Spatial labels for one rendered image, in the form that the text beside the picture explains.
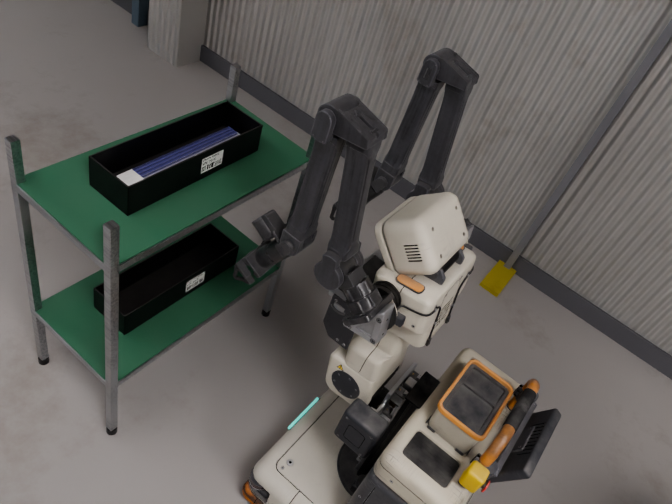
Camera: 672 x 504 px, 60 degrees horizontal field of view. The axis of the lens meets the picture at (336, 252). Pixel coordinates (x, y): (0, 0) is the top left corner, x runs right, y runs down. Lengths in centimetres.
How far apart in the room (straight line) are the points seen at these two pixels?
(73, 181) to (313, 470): 124
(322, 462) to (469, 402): 69
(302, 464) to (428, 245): 107
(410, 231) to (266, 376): 144
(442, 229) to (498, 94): 195
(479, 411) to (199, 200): 105
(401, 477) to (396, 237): 66
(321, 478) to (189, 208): 103
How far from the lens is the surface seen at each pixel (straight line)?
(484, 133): 341
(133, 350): 226
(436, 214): 143
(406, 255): 142
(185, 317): 235
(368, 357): 170
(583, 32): 312
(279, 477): 215
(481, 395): 176
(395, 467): 168
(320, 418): 228
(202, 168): 196
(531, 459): 168
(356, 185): 124
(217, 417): 253
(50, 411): 255
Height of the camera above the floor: 222
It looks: 43 degrees down
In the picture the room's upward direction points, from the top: 21 degrees clockwise
